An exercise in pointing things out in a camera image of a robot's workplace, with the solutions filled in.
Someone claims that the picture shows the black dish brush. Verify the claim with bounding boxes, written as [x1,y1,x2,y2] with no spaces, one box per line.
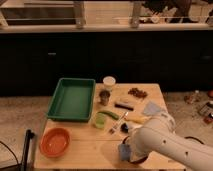
[120,123,140,133]

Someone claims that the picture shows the black bowl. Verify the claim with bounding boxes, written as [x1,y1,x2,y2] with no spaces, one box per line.
[121,137,148,164]

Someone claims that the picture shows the blue triangular cloth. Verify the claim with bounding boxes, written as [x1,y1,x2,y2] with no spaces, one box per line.
[142,102,163,116]

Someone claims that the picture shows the green pepper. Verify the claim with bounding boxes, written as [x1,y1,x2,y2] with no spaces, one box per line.
[98,110,119,120]

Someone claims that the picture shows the yellow banana toy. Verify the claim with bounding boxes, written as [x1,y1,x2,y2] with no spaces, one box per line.
[124,116,149,124]

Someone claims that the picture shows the green plastic cup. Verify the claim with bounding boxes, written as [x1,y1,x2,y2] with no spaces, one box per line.
[93,113,106,129]

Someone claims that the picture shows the black floor cable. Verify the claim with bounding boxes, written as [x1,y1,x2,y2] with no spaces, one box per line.
[184,135,205,145]

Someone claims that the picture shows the brown nut cluster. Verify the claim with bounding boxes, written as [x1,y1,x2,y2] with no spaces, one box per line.
[128,88,148,99]

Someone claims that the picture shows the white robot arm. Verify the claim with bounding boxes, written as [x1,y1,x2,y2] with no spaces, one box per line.
[127,112,213,171]

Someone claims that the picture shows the blue-grey sponge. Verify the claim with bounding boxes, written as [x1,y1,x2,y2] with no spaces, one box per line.
[118,144,130,161]

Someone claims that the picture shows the orange bowl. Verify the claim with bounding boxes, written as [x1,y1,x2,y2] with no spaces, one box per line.
[39,128,70,158]

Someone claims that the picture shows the green plastic tray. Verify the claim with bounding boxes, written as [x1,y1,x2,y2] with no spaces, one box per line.
[47,78,96,122]

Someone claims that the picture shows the small paint brush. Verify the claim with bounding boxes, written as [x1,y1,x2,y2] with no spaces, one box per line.
[109,112,129,134]

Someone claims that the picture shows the black stand pole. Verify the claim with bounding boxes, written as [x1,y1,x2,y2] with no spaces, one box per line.
[20,129,35,171]

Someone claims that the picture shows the small metal cup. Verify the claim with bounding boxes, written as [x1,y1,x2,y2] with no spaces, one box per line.
[99,90,110,106]

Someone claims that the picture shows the black and tan eraser block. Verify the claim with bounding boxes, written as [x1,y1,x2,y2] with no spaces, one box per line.
[114,99,134,111]

